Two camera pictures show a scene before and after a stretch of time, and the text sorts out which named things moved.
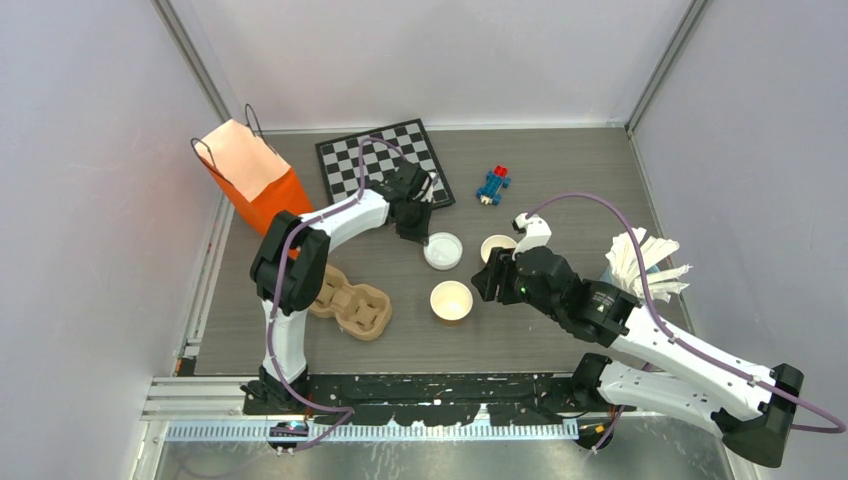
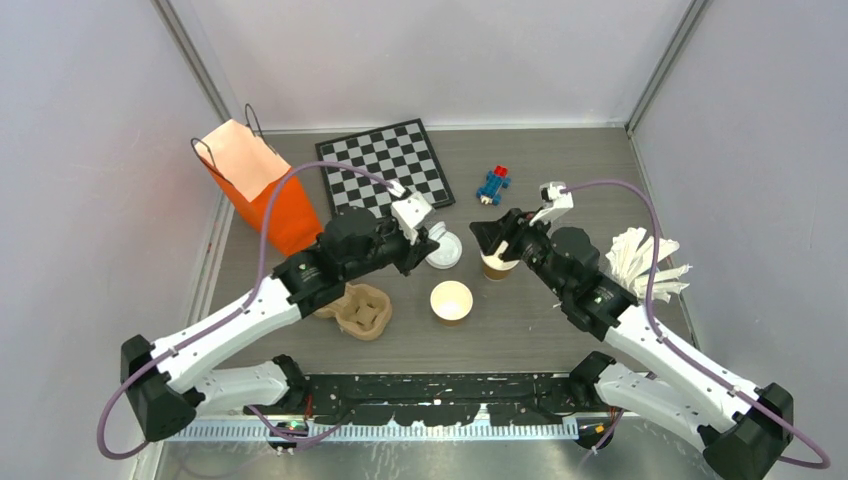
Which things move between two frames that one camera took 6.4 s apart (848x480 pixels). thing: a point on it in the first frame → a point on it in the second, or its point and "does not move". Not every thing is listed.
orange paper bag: (258, 179) does not move
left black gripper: (419, 234) → (415, 254)
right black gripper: (497, 270) → (491, 234)
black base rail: (428, 399) does not move
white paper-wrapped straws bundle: (626, 268) does not move
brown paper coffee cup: (451, 302) does not move
